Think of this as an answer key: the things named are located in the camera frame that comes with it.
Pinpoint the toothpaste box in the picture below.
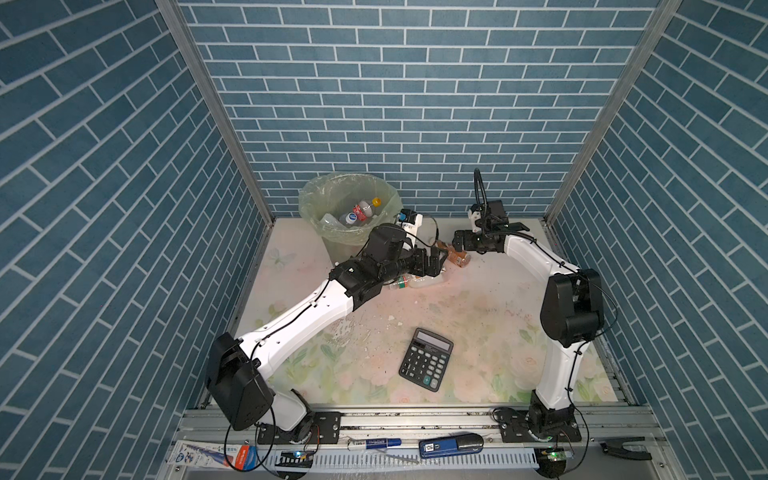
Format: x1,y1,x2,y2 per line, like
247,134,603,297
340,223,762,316
167,440,259,471

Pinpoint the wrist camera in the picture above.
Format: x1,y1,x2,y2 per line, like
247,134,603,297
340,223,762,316
468,204,482,233
397,209,423,240

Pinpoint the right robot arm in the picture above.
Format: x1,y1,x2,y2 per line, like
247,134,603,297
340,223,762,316
452,200,605,423

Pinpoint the Pocari Sweat blue label bottle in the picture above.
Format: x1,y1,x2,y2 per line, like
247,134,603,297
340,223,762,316
339,212,359,228

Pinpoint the brown cafe bottle white swirl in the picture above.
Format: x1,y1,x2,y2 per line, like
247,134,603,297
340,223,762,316
436,240,471,268

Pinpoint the green plastic bin liner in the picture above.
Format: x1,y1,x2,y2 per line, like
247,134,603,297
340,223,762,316
299,172,403,246

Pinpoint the white slotted cable duct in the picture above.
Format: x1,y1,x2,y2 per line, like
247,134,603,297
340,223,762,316
265,448,539,473

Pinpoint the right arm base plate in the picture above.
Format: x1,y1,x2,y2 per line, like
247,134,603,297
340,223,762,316
491,407,582,443

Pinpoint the blue box cutter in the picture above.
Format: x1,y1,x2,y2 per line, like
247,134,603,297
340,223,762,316
418,433,485,459

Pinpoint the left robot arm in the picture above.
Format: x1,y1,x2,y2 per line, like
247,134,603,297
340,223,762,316
204,223,448,431

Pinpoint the aluminium frame rail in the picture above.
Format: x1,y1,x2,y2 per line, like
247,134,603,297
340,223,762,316
162,403,684,479

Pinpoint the crushed red bottle yellow cap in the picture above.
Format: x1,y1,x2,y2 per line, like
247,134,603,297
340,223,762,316
353,197,382,223

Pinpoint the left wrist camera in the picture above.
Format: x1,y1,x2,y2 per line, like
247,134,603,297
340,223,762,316
397,209,423,240

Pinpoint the square tea bottle white cap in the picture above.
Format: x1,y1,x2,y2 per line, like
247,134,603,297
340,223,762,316
319,213,344,230

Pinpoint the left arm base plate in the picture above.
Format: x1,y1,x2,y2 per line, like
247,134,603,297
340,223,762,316
257,411,342,446

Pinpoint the black spare gripper finger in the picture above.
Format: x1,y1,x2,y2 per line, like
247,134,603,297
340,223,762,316
600,437,653,461

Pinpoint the blue marker pen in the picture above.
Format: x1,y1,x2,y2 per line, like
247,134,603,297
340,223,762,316
346,438,402,451

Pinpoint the black desk calculator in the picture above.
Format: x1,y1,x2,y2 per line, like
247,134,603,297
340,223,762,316
398,328,454,392

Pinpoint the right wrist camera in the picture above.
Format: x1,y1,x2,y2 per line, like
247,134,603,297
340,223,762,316
468,204,482,233

